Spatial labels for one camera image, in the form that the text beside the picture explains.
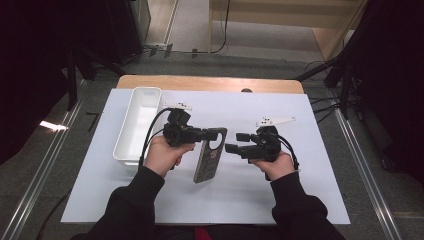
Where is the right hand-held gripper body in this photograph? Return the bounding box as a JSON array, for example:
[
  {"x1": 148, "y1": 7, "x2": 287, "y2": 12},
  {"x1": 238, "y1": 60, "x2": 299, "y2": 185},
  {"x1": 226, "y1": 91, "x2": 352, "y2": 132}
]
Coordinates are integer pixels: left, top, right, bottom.
[{"x1": 239, "y1": 116, "x2": 297, "y2": 164}]

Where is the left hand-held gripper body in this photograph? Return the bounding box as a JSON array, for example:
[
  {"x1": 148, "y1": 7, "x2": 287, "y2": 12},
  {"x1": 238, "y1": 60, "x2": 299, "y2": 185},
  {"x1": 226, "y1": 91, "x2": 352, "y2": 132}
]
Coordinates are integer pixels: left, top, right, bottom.
[{"x1": 162, "y1": 101, "x2": 201, "y2": 148}]

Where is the dark patterned phone case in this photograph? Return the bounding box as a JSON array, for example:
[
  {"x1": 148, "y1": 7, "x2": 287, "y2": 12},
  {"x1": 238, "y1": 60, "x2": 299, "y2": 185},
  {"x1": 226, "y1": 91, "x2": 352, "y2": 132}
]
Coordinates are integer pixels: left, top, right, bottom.
[{"x1": 193, "y1": 127, "x2": 229, "y2": 184}]

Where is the white plastic storage bin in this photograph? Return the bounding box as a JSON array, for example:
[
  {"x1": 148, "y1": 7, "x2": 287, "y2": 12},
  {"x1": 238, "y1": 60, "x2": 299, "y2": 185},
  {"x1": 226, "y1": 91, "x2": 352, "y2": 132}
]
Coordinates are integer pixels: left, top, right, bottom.
[{"x1": 112, "y1": 86, "x2": 164, "y2": 173}]

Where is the person's right hand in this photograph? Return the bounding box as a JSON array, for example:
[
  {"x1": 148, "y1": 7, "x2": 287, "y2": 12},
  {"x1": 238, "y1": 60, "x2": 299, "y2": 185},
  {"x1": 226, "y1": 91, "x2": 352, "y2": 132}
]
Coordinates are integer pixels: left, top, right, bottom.
[{"x1": 249, "y1": 150, "x2": 298, "y2": 183}]

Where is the person's left hand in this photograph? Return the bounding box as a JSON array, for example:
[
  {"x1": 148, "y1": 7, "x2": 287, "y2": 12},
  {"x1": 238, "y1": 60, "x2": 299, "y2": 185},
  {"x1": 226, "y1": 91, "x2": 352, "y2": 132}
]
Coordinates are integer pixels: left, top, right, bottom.
[{"x1": 143, "y1": 134, "x2": 197, "y2": 179}]

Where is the white table cover board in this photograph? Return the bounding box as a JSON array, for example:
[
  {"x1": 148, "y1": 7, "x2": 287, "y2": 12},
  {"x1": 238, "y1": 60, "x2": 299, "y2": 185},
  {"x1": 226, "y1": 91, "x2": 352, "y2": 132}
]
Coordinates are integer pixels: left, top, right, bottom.
[{"x1": 60, "y1": 88, "x2": 351, "y2": 226}]

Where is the person's lap dark clothing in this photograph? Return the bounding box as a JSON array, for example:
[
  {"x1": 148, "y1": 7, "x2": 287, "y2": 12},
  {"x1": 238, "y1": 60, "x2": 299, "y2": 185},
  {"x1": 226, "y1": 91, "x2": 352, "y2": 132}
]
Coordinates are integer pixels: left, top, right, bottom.
[{"x1": 154, "y1": 223, "x2": 278, "y2": 240}]

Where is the black metal stand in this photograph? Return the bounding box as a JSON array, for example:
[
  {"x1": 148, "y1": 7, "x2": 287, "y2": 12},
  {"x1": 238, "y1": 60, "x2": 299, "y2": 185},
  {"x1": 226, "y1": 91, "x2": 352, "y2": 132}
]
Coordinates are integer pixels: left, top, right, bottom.
[
  {"x1": 294, "y1": 56, "x2": 354, "y2": 120},
  {"x1": 64, "y1": 46, "x2": 79, "y2": 112}
]

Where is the dark cabinet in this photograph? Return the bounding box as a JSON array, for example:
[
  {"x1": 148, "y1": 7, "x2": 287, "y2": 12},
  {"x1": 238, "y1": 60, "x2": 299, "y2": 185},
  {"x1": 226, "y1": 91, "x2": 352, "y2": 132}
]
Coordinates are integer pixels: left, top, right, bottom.
[{"x1": 106, "y1": 0, "x2": 152, "y2": 66}]

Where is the light wooden shelf unit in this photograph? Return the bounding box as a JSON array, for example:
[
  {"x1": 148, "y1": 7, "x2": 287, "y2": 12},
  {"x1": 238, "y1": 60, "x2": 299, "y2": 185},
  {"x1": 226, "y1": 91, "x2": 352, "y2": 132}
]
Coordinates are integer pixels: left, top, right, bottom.
[{"x1": 208, "y1": 0, "x2": 368, "y2": 61}]

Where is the black curtain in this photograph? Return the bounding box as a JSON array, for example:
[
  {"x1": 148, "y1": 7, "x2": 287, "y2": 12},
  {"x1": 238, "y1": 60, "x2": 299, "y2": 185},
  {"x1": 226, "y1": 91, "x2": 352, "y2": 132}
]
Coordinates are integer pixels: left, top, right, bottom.
[
  {"x1": 333, "y1": 0, "x2": 424, "y2": 184},
  {"x1": 0, "y1": 0, "x2": 111, "y2": 164}
]

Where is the right hand-held gripper black cable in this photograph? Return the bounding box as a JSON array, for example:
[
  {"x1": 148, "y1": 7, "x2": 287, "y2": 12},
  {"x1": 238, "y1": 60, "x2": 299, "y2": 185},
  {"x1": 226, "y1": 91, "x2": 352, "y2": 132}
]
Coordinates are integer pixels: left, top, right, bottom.
[{"x1": 276, "y1": 133, "x2": 300, "y2": 173}]

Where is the hand-held gripper black cable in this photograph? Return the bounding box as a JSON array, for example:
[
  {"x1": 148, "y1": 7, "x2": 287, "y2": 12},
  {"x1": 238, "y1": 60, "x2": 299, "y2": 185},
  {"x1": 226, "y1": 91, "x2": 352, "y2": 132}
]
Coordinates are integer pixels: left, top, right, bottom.
[
  {"x1": 139, "y1": 107, "x2": 174, "y2": 168},
  {"x1": 276, "y1": 133, "x2": 300, "y2": 173}
]

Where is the left hand-held gripper black cable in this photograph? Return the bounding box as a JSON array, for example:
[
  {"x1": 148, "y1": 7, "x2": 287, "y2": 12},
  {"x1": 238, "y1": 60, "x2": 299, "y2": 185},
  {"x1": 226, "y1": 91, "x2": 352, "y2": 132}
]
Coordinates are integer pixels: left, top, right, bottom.
[{"x1": 139, "y1": 107, "x2": 174, "y2": 168}]

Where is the tangle of black cables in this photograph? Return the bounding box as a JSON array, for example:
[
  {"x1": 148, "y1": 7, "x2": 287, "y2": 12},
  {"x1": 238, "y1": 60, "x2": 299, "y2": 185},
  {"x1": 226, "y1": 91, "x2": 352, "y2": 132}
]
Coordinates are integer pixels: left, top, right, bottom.
[{"x1": 308, "y1": 94, "x2": 344, "y2": 124}]

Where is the metal floor rail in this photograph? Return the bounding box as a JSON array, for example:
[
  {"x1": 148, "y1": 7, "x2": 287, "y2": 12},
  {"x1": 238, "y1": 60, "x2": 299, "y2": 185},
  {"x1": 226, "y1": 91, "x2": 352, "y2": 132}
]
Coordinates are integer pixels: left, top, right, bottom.
[
  {"x1": 333, "y1": 108, "x2": 404, "y2": 240},
  {"x1": 0, "y1": 99, "x2": 84, "y2": 240}
]

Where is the hanging black cable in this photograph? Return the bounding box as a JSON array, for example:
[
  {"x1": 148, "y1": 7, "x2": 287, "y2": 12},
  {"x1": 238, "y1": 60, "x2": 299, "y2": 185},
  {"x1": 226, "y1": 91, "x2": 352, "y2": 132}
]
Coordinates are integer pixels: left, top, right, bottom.
[{"x1": 211, "y1": 0, "x2": 232, "y2": 54}]

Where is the thin black floor cable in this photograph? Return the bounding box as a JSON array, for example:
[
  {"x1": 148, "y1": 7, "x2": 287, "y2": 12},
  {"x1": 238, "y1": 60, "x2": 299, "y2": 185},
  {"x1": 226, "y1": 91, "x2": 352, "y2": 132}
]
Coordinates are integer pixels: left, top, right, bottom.
[{"x1": 35, "y1": 193, "x2": 72, "y2": 240}]

